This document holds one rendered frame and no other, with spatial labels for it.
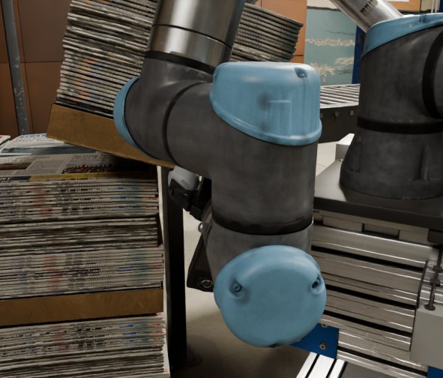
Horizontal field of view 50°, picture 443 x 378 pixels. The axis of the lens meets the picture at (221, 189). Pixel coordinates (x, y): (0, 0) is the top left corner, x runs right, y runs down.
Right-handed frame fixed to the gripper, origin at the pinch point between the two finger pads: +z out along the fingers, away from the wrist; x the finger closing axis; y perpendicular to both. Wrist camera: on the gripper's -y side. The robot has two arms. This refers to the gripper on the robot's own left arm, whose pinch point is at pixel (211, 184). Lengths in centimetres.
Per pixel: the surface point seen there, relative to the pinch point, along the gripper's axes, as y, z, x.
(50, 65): -29, 369, 93
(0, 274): -21.4, 3.6, 26.0
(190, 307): -79, 102, -25
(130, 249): -14.0, 4.3, 8.5
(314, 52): 50, 476, -163
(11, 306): -26.2, 3.3, 23.6
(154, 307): -22.8, 3.9, 2.6
